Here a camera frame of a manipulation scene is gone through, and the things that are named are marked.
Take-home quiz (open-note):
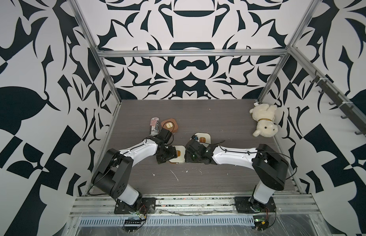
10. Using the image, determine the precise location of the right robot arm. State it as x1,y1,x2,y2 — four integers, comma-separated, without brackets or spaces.
185,136,289,208

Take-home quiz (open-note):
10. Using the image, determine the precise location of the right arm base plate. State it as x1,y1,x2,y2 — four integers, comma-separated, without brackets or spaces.
234,196,276,214

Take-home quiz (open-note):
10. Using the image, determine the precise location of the white teddy bear plush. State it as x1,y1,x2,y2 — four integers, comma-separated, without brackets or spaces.
250,103,278,138

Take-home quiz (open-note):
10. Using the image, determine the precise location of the crushed flag print can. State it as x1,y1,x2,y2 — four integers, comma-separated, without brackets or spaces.
150,117,160,136

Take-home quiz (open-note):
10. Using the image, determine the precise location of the wall hook rail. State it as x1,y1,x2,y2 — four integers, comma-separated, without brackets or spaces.
309,70,366,137

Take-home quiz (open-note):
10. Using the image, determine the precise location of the cream nail kit case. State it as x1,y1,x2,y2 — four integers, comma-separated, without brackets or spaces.
194,133,211,147
169,145,186,164

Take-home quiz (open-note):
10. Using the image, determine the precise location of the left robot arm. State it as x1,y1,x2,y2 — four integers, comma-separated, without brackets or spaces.
91,128,177,210

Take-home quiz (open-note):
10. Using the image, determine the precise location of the right circuit board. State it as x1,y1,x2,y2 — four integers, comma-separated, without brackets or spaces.
252,215,269,232

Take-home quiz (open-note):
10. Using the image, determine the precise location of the brown nail kit case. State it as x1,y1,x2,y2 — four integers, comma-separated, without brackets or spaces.
161,118,179,134

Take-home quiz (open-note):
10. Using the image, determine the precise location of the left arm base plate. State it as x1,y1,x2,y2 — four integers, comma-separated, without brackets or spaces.
114,197,156,214

